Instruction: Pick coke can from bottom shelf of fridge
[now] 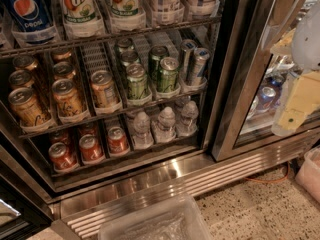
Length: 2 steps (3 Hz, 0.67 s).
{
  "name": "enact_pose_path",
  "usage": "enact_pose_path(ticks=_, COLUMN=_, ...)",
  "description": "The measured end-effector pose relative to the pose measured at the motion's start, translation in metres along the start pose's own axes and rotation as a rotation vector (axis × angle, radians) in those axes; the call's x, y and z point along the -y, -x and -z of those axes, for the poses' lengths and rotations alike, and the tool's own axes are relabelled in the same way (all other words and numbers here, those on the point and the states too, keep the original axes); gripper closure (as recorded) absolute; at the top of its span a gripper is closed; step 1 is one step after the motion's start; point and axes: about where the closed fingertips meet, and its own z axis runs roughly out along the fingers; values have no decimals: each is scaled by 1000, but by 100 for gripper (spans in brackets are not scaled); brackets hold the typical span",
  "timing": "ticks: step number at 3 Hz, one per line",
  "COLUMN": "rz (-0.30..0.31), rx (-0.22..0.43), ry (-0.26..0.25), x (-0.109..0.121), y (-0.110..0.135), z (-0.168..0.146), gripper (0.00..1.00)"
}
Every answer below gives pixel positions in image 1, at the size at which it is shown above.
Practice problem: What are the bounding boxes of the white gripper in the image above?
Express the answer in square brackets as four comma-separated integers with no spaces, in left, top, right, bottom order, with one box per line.
[271,71,320,137]

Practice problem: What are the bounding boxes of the red coke can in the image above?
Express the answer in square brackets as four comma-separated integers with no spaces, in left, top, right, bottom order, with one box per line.
[49,130,71,145]
[78,122,98,136]
[79,134,103,162]
[107,127,129,155]
[49,142,77,170]

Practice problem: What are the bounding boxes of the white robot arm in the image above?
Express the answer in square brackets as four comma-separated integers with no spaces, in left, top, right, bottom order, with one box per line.
[271,2,320,137]

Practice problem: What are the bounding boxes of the blue pepsi can behind glass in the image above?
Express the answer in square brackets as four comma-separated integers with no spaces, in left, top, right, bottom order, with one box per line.
[257,86,276,113]

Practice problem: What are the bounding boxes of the slim silver can right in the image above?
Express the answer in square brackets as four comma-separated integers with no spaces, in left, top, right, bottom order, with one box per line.
[187,47,210,86]

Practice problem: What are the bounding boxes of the slim silver can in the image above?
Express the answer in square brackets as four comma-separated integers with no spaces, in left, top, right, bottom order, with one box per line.
[187,47,210,86]
[179,39,197,80]

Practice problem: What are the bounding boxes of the slim silver can left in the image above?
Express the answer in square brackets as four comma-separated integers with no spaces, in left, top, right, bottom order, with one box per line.
[179,39,197,80]

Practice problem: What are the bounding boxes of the green can right front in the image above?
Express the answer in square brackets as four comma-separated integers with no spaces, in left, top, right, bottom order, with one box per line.
[157,57,179,93]

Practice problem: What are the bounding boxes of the green can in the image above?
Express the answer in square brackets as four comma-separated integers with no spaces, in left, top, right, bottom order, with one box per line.
[120,50,140,67]
[148,45,169,81]
[157,57,179,93]
[126,63,147,100]
[116,38,134,54]

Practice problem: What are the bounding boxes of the green can right back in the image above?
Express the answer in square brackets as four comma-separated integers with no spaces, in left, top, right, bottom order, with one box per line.
[148,45,169,81]

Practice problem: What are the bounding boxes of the green can middle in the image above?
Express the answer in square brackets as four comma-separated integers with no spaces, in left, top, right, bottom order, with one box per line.
[120,50,140,67]

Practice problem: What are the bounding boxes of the gold can third row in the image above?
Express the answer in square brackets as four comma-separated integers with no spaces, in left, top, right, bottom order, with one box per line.
[90,70,119,108]

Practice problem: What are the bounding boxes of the gold can front second row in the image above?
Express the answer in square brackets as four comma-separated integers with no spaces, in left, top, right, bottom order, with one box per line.
[52,79,84,117]

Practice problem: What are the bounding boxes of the gold can second row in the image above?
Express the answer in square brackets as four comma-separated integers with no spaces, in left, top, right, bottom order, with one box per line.
[53,61,77,80]
[52,79,84,117]
[51,49,72,63]

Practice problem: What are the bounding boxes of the white 7up can left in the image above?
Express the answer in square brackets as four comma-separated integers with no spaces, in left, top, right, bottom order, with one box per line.
[59,0,99,37]

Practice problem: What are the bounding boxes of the gold can middle second row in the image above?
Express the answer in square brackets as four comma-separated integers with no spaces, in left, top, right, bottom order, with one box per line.
[53,61,77,80]

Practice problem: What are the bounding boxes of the gold can back second row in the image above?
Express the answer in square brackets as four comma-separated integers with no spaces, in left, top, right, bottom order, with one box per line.
[51,49,72,63]

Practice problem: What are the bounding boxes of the steel fridge base grille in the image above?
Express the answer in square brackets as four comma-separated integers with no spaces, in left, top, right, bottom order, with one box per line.
[52,143,320,240]

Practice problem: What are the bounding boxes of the gold can front left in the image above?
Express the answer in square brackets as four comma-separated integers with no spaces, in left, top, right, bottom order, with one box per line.
[8,87,51,127]

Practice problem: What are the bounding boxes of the gold can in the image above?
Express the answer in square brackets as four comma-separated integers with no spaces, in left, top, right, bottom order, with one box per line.
[8,87,51,127]
[9,70,34,90]
[13,55,40,71]

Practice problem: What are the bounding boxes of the gold can back left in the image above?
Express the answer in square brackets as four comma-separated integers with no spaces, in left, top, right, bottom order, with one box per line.
[13,55,40,71]

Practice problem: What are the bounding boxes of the gold can middle left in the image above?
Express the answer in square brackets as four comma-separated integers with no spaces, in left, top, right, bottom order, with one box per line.
[9,70,34,90]

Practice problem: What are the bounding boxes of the blue pepsi can top shelf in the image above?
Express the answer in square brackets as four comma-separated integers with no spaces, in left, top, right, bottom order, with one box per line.
[1,0,54,45]

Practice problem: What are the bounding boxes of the pink plastic container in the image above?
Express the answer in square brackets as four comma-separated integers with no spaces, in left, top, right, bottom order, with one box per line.
[296,147,320,203]

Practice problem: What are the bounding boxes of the water bottle right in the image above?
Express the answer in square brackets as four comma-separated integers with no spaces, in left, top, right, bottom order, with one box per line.
[176,101,199,137]

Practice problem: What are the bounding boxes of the water bottle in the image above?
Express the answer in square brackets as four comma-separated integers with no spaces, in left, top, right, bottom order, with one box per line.
[152,107,176,143]
[133,112,154,149]
[176,101,199,137]

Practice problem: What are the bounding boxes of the water bottle middle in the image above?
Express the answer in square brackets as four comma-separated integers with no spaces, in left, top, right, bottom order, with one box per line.
[152,107,176,143]

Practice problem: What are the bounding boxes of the water bottle left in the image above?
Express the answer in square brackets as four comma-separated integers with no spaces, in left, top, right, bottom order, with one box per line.
[133,112,154,149]

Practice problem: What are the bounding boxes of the clear plastic bin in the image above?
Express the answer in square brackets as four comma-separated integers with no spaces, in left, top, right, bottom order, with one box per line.
[98,194,213,240]

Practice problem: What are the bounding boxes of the orange cable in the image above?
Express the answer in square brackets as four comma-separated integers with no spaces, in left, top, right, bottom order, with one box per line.
[244,162,290,185]

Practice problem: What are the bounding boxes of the steel fridge door frame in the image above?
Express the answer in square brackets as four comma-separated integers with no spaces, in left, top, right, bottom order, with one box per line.
[202,0,319,162]

